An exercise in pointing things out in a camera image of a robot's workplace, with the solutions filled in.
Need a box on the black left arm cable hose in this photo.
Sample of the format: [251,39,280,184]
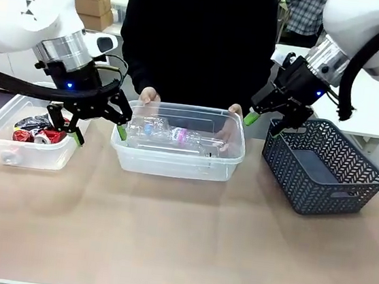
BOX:
[0,64,122,109]

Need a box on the white side table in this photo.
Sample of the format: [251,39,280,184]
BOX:
[265,44,379,140]

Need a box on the person's left hand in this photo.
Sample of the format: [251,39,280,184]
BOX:
[212,101,245,155]

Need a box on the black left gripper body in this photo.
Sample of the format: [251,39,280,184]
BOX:
[30,54,118,123]

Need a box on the person's right hand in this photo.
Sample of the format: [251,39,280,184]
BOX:
[137,86,163,108]

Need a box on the person's right forearm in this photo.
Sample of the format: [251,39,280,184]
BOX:
[114,31,159,97]

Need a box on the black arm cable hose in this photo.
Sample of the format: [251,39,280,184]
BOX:
[335,17,379,125]
[0,64,122,109]

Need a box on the bystander in plaid shirt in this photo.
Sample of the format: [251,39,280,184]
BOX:
[282,0,330,49]

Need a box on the thin black left gripper cable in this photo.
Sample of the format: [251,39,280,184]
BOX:
[92,52,131,89]

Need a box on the dark grey woven plastic basket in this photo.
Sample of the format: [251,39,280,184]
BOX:
[255,112,379,225]

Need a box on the person's left forearm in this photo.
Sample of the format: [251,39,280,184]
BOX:
[233,44,277,112]

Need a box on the crushed red and white can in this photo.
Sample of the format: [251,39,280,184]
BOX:
[33,127,69,148]

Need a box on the person in black clothes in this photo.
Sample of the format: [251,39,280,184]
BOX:
[114,0,282,111]

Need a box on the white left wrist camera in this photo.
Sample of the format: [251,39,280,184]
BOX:
[82,30,120,61]

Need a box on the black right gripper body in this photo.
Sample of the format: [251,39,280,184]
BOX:
[249,50,332,121]

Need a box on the clear plastic bin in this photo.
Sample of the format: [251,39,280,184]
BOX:
[0,76,96,175]
[106,96,251,186]

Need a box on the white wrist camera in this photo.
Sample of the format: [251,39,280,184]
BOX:
[82,30,120,61]
[269,49,297,71]

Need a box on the clear bottle with blue label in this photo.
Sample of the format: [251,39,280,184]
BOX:
[127,113,173,143]

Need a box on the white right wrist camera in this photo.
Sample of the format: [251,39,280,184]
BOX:
[269,49,297,71]

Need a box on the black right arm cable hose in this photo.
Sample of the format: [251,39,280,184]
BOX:
[335,17,379,125]

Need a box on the clear bottle with pink label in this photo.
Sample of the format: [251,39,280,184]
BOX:
[161,124,214,153]

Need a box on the crushed silver can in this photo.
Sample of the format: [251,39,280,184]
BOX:
[0,150,22,166]

